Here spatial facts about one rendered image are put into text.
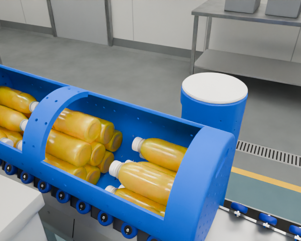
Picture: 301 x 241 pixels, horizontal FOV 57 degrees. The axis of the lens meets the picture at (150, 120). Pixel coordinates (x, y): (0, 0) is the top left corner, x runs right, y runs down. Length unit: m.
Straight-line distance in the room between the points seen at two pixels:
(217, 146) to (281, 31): 3.47
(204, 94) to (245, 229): 0.56
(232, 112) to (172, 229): 0.69
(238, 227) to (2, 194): 0.58
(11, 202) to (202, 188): 0.37
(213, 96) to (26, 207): 0.81
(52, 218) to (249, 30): 3.51
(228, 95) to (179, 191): 0.70
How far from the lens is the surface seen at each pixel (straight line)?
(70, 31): 5.26
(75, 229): 0.89
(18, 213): 0.60
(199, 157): 0.55
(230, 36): 4.07
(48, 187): 0.89
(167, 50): 4.39
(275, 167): 2.51
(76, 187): 0.69
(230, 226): 0.83
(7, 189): 0.66
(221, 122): 1.17
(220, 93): 1.18
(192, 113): 1.17
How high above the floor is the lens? 1.59
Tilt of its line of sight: 34 degrees down
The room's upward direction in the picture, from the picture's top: straight up
